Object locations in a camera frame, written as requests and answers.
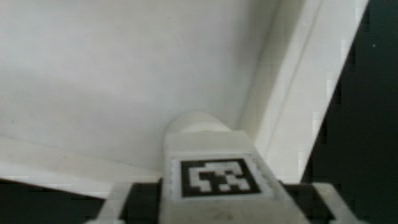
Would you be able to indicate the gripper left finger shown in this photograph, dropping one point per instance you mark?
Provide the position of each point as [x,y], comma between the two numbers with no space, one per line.
[108,216]

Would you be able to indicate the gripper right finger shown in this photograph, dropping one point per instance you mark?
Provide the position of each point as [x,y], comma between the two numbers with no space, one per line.
[335,205]

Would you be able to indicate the white table leg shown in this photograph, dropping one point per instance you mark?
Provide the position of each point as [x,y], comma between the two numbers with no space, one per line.
[218,187]

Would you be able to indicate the white square table top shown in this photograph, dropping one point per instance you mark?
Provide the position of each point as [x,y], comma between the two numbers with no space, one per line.
[111,63]

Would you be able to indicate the white U-shaped fence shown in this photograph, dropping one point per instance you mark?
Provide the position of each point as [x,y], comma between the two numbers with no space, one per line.
[310,86]

